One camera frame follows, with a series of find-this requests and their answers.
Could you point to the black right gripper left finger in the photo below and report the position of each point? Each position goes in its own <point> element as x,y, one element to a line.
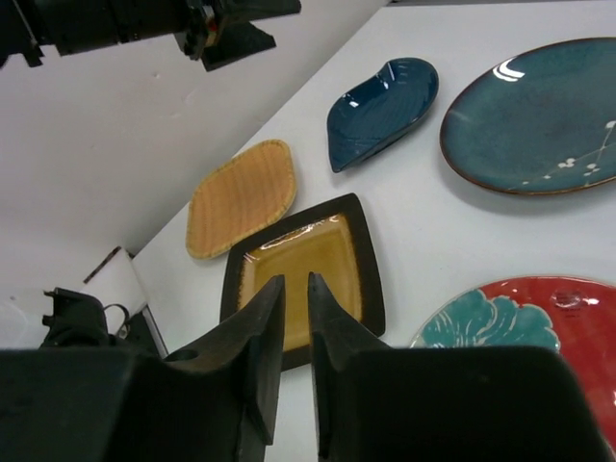
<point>231,381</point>

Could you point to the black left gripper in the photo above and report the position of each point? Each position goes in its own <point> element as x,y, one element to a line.
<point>220,33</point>

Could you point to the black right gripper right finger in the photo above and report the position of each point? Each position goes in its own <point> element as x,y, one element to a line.
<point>354,397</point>

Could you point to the yellow square plate dark rim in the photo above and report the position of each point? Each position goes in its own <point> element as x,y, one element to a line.
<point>332,239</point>

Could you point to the woven bamboo tray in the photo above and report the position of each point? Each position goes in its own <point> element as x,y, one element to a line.
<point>247,194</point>

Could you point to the blue leaf-shaped dish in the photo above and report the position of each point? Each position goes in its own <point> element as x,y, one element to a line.
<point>373,115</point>

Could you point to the red teal floral plate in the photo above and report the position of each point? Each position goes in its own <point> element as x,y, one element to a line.
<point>570,315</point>

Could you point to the teal round plate brown rim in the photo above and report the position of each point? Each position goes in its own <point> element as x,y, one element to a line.
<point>539,123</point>

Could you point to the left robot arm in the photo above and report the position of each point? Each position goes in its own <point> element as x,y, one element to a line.
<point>79,26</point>

